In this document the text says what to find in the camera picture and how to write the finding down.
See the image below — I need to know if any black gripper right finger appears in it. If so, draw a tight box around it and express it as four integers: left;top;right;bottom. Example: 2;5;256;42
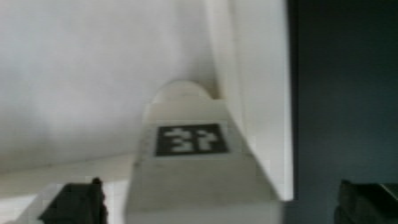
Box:
334;180;398;224

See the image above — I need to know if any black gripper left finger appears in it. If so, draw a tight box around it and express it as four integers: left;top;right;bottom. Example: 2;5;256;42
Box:
16;176;114;224

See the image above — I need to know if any white table leg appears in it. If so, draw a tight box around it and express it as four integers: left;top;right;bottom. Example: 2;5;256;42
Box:
125;81;283;224

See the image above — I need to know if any white square tabletop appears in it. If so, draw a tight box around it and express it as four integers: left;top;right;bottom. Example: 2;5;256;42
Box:
0;0;293;224

